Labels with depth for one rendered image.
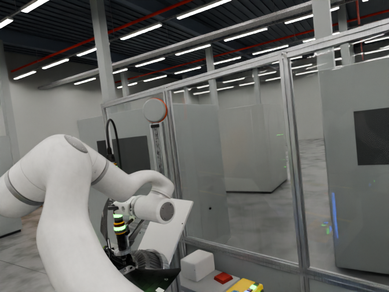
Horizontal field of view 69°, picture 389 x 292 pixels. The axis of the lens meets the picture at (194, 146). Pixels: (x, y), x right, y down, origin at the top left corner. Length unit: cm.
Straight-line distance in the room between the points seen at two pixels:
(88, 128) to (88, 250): 363
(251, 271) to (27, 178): 139
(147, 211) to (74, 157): 44
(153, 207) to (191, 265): 87
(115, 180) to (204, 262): 107
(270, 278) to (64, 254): 133
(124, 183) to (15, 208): 31
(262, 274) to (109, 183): 114
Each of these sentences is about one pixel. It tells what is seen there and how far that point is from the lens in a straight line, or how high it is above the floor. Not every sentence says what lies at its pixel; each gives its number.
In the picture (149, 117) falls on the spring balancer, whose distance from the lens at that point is 185.
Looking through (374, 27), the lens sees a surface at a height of 203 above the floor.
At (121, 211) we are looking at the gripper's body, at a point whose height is 146.
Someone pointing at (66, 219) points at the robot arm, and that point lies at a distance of 58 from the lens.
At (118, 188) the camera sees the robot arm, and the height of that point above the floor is 159.
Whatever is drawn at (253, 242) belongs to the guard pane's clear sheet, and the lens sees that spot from 171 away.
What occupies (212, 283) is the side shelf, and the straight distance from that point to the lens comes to 178.
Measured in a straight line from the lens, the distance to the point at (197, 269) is 178.
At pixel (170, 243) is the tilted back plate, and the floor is 119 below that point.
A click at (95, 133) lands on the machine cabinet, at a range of 403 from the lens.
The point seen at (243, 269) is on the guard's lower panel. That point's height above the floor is 89.
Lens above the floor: 173
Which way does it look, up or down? 3 degrees down
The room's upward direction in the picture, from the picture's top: 7 degrees counter-clockwise
